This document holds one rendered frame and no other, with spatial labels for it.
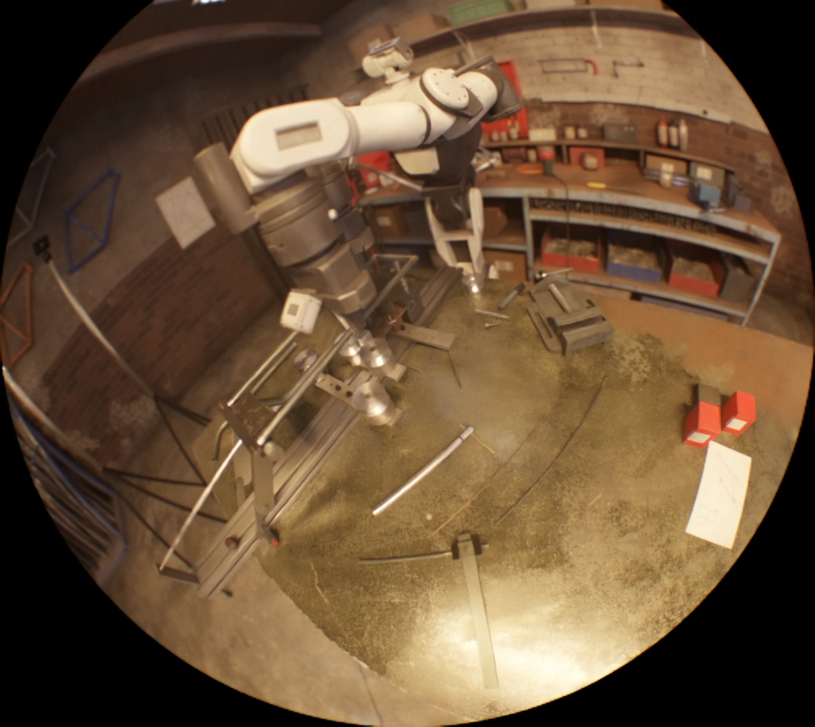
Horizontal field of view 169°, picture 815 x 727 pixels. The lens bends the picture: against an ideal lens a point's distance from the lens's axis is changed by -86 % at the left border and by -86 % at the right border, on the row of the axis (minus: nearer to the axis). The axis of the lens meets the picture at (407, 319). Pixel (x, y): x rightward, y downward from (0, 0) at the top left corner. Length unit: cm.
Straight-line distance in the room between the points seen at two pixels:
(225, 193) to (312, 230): 10
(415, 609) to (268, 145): 52
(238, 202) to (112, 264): 277
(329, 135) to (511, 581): 52
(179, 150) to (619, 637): 353
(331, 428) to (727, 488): 65
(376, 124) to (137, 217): 282
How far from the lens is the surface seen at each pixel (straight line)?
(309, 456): 48
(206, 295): 309
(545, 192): 157
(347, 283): 32
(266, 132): 27
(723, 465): 53
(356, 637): 45
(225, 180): 29
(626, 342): 57
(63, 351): 327
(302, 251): 29
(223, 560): 57
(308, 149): 27
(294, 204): 28
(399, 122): 37
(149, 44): 272
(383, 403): 40
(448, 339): 49
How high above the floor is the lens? 127
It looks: 38 degrees down
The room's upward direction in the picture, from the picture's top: 21 degrees counter-clockwise
